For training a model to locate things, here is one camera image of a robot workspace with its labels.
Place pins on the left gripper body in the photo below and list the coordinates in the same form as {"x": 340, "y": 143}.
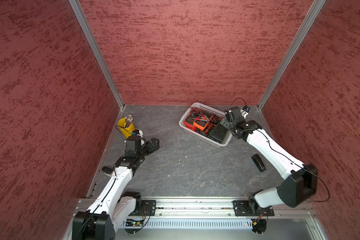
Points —
{"x": 147, "y": 149}

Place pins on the dark green multimeter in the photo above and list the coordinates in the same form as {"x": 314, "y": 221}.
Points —
{"x": 220, "y": 134}

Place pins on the orange multimeter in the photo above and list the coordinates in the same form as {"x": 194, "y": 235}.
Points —
{"x": 203, "y": 125}

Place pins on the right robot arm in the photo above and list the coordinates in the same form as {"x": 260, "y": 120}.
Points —
{"x": 300, "y": 180}

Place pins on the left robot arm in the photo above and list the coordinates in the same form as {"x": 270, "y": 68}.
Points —
{"x": 111, "y": 209}

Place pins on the white plastic perforated basket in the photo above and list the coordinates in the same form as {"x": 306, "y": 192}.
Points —
{"x": 194, "y": 111}

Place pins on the yellow metal pen cup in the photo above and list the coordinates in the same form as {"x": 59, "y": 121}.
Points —
{"x": 127, "y": 132}

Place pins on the pens in cup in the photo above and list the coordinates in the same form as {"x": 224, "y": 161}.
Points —
{"x": 128, "y": 121}

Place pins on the small black device right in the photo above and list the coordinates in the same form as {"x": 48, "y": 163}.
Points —
{"x": 258, "y": 162}

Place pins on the white grey handheld tester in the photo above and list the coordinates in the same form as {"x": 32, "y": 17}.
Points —
{"x": 107, "y": 171}

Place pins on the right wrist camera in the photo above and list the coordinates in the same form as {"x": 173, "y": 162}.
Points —
{"x": 235, "y": 113}

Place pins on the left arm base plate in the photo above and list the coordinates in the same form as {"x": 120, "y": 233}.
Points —
{"x": 146, "y": 208}

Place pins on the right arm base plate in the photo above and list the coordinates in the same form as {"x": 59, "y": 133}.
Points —
{"x": 251, "y": 209}

